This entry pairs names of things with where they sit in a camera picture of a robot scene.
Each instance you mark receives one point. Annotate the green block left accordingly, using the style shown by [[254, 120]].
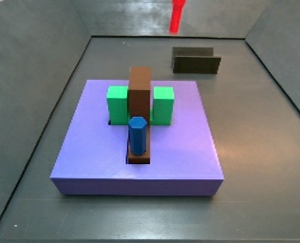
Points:
[[117, 104]]

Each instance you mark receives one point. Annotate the black angle bracket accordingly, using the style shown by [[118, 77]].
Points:
[[194, 60]]

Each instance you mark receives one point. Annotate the green block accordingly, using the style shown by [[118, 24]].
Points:
[[117, 104], [162, 105]]

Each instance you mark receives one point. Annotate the purple base board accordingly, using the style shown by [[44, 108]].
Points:
[[91, 165]]

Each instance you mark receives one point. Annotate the green block right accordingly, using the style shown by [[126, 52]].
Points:
[[162, 105]]

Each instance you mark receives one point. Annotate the blue hexagonal peg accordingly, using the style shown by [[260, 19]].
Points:
[[137, 131]]

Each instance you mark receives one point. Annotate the brown upright block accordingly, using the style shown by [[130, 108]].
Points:
[[139, 107]]

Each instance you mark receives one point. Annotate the red peg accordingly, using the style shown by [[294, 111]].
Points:
[[177, 9]]

